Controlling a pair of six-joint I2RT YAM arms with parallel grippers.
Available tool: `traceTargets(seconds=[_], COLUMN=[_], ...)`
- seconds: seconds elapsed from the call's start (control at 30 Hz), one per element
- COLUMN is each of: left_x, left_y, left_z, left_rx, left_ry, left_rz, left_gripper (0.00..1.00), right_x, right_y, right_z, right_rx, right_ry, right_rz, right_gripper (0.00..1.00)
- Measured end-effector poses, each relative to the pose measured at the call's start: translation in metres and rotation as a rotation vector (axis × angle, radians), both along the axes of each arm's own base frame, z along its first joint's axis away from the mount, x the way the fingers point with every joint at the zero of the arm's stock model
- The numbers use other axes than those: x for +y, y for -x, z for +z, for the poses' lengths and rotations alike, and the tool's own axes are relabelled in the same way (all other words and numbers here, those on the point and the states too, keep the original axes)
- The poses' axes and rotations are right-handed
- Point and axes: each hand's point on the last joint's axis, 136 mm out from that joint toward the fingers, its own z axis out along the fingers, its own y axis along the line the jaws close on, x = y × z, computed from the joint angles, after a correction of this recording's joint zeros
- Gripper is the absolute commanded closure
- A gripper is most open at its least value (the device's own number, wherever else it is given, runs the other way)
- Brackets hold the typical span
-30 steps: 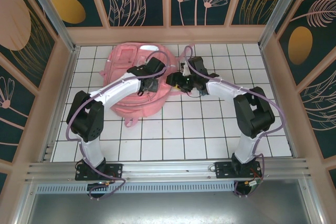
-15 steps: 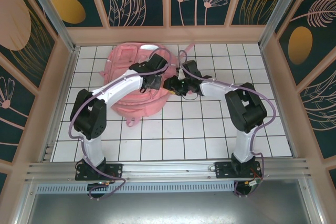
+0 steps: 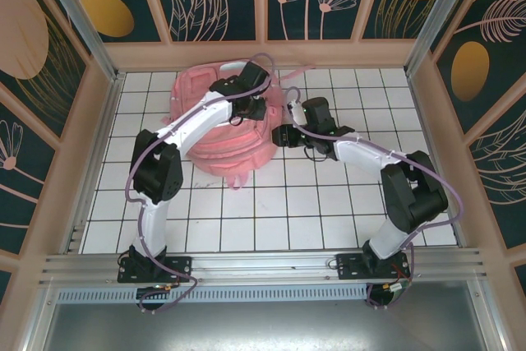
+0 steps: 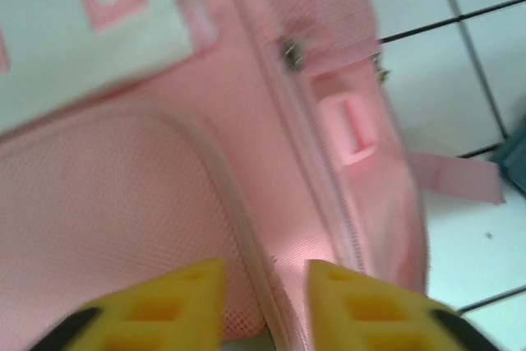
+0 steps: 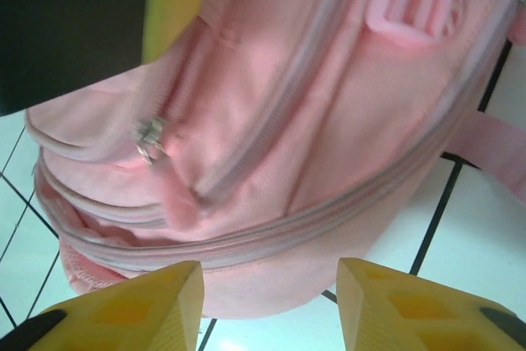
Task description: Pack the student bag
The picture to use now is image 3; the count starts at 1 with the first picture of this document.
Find pink student backpack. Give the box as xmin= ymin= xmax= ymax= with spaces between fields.
xmin=159 ymin=61 xmax=317 ymax=192

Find side panel with orange oval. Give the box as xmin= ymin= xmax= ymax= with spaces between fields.
xmin=429 ymin=0 xmax=526 ymax=138

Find panel with small orange oval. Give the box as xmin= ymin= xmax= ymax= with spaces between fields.
xmin=40 ymin=0 xmax=168 ymax=44

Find side panel with pink leaves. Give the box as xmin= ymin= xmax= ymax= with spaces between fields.
xmin=468 ymin=104 xmax=526 ymax=252

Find grey metal sheet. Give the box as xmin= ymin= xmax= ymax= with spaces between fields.
xmin=39 ymin=280 xmax=496 ymax=351

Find side panel with pale disc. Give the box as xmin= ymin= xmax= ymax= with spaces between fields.
xmin=0 ymin=0 xmax=92 ymax=142

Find side panel with pink flower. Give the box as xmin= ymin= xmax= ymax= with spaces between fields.
xmin=0 ymin=91 xmax=58 ymax=260

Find aluminium side rail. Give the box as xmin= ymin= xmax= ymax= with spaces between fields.
xmin=406 ymin=73 xmax=469 ymax=247
xmin=61 ymin=73 xmax=127 ymax=256

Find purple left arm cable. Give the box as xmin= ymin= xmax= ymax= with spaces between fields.
xmin=122 ymin=53 xmax=275 ymax=315

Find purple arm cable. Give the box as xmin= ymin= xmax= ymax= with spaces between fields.
xmin=122 ymin=53 xmax=275 ymax=315
xmin=283 ymin=85 xmax=464 ymax=311

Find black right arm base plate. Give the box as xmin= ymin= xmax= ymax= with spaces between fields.
xmin=335 ymin=251 xmax=412 ymax=282

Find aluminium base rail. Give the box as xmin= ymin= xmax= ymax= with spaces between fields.
xmin=39 ymin=247 xmax=488 ymax=286

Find aluminium corner post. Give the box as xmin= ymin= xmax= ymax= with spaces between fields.
xmin=32 ymin=0 xmax=127 ymax=85
xmin=404 ymin=0 xmax=492 ymax=79

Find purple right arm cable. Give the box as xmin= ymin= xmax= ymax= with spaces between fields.
xmin=283 ymin=85 xmax=464 ymax=311

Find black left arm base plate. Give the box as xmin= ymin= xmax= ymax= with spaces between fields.
xmin=117 ymin=255 xmax=194 ymax=284

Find small electronics with wires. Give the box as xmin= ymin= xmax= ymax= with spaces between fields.
xmin=367 ymin=279 xmax=412 ymax=312
xmin=135 ymin=284 xmax=176 ymax=314

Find slotted grey cable duct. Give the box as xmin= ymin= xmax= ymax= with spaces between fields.
xmin=55 ymin=287 xmax=371 ymax=306

